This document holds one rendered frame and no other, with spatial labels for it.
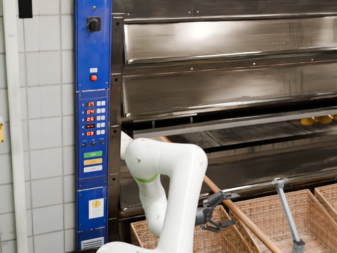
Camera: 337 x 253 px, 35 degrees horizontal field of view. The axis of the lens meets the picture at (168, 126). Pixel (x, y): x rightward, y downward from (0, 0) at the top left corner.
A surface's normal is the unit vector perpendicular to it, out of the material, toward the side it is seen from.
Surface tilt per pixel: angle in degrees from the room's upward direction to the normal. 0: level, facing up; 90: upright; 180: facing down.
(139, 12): 90
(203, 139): 0
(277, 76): 70
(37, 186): 90
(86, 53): 90
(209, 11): 90
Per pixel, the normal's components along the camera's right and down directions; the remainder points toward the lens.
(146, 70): 0.41, 0.38
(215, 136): 0.06, -0.92
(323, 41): 0.41, 0.04
